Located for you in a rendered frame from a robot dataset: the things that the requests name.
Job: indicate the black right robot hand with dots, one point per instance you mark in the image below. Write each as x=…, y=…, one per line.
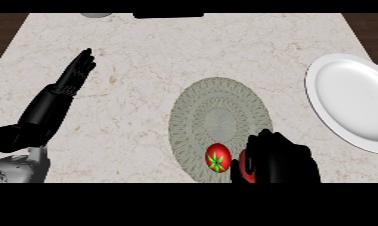
x=285, y=160

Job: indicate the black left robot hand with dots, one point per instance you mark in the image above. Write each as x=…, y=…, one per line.
x=74, y=73

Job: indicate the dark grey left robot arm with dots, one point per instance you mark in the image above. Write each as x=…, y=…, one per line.
x=38, y=116

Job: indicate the red bell pepper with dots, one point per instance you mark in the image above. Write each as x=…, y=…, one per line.
x=217, y=157

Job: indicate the round grey woven placemat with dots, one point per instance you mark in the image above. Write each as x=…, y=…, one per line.
x=215, y=116

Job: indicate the white plate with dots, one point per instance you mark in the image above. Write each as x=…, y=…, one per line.
x=348, y=100

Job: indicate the red round object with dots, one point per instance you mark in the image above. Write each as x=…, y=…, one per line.
x=245, y=169

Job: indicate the grey round object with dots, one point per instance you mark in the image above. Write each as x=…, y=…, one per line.
x=96, y=14

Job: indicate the black appliance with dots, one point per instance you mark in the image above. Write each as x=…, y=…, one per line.
x=167, y=15

